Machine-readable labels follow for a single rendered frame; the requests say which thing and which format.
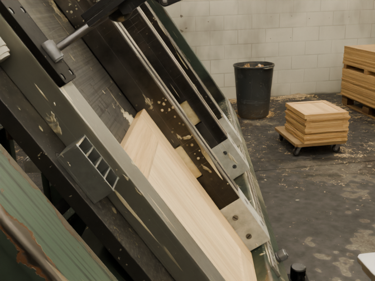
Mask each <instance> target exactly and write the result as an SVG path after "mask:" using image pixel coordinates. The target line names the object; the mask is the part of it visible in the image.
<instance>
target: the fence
mask: <svg viewBox="0 0 375 281"><path fill-rule="evenodd" d="M0 37H1V39H2V40H3V41H4V42H5V44H6V46H7V47H8V49H9V50H10V52H9V54H10V56H9V57H8V58H7V59H6V60H4V61H3V62H2V63H0V66H1V67H2V69H3V70H4V71H5V72H6V73H7V75H8V76H9V77H10V78H11V79H12V81H13V82H14V83H15V84H16V85H17V87H18V88H19V89H20V90H21V91H22V93H23V94H24V96H25V97H26V98H27V99H28V100H29V102H30V103H31V104H32V105H33V106H34V108H35V109H36V110H37V111H38V112H39V114H40V115H41V116H42V117H43V118H44V120H45V121H46V122H47V124H48V125H49V126H50V127H51V129H52V130H53V131H54V132H55V133H56V135H57V136H58V137H59V138H60V139H61V141H62V142H63V143H64V144H65V145H66V147H67V146H68V145H70V144H71V143H72V142H74V141H76V140H77V139H78V138H80V137H81V136H83V135H86V137H87V138H88V139H89V140H90V141H91V143H92V144H93V146H94V147H95V148H96V149H97V151H98V152H99V153H100V154H101V155H102V157H103V158H104V159H105V160H106V162H107V163H108V164H109V165H110V167H111V168H112V169H113V171H114V172H115V173H116V174H117V176H118V177H119V180H118V181H117V183H116V185H115V188H114V191H113V192H112V193H110V194H109V195H108V196H107V197H108V198H109V199H110V201H111V202H112V203H113V205H114V206H115V207H116V208H117V209H118V211H119V212H120V213H121V214H122V216H123V217H124V218H125V219H126V220H127V222H128V223H129V224H130V225H131V226H132V228H133V229H134V230H135V232H136V233H137V234H138V235H139V236H140V238H141V239H142V240H143V241H144V242H145V244H146V245H147V246H148V247H149V249H150V250H151V251H152V252H153V253H154V255H155V256H156V257H157V259H158V260H159V261H160V262H161V263H162V265H163V266H164V267H165V268H166V269H167V271H168V272H169V273H170V274H171V276H172V277H173V278H174V279H175V280H176V281H226V280H225V279H224V278H223V276H222V275H221V274H220V273H219V271H218V270H217V268H216V267H215V266H214V265H213V263H212V262H211V261H210V260H209V258H208V257H207V256H206V255H205V253H204V252H203V251H202V249H201V248H200V246H199V245H198V244H197V243H196V241H195V240H194V239H193V238H192V236H191V235H190V234H189V233H188V231H187V230H186V229H185V228H184V226H183V225H182V223H181V222H180V221H179V219H178V218H177V217H176V216H175V214H174V213H173V212H172V211H171V209H170V208H169V207H168V206H167V204H166V203H165V202H164V200H163V199H162V198H161V196H160V195H159V194H158V193H157V191H156V190H155V189H154V187H153V186H152V185H151V184H150V182H149V181H148V180H147V178H146V177H145V176H144V175H143V173H142V172H141V171H140V169H139V168H138V167H137V166H136V164H135V163H134V162H133V161H132V159H131V158H130V156H129V155H128V154H127V153H126V151H125V150H124V149H123V148H122V146H121V145H120V144H119V143H118V141H117V140H116V139H115V137H114V136H113V134H112V133H111V132H110V131H109V129H108V128H107V127H106V126H105V124H104V123H103V122H102V121H101V119H100V118H99V117H98V116H97V114H96V113H95V111H94V110H93V109H92V108H91V106H90V105H89V104H88V102H87V101H86V100H85V99H84V97H83V96H82V95H81V93H80V92H79V91H78V89H77V88H76V87H75V86H74V84H73V83H72V82H71V81H70V82H69V83H67V84H66V85H64V86H62V87H61V88H60V87H58V85H57V84H56V83H55V82H54V81H53V79H52V78H51V76H50V75H49V74H48V73H47V71H46V70H45V69H44V68H43V66H42V65H41V64H40V63H39V61H38V60H37V58H35V56H34V55H33V54H32V52H31V51H30V50H29V49H28V47H27V46H26V45H25V43H24V42H23V41H22V40H21V39H20V37H19V36H18V34H16V32H15V31H14V29H13V28H12V27H11V26H10V24H9V23H8V22H7V21H6V19H5V18H4V17H3V16H2V14H1V13H0Z"/></svg>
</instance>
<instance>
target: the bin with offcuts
mask: <svg viewBox="0 0 375 281"><path fill-rule="evenodd" d="M274 66H275V64H274V63H272V62H268V61H247V62H238V63H235V64H233V67H234V76H235V89H236V97H237V110H238V115H239V116H240V117H241V118H246V119H261V118H265V117H266V116H268V114H269V108H270V97H271V87H272V78H273V68H274Z"/></svg>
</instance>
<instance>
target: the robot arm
mask: <svg viewBox="0 0 375 281"><path fill-rule="evenodd" d="M146 1H147V0H100V1H98V2H97V3H96V4H95V5H93V6H92V7H90V8H89V9H88V10H87V11H85V12H84V13H83V14H81V17H82V19H83V20H84V21H85V22H86V24H87V25H88V26H89V27H93V26H96V25H97V24H99V23H100V22H102V20H104V19H105V18H107V17H108V16H109V15H110V14H112V13H113V12H114V11H116V10H117V9H120V11H121V12H122V13H123V14H128V13H131V12H132V11H134V10H135V9H136V8H137V7H139V6H140V5H141V4H143V3H144V2H146ZM155 1H156V2H158V3H159V4H160V5H162V6H163V7H167V6H170V5H172V4H174V3H177V2H179V1H182V0H155Z"/></svg>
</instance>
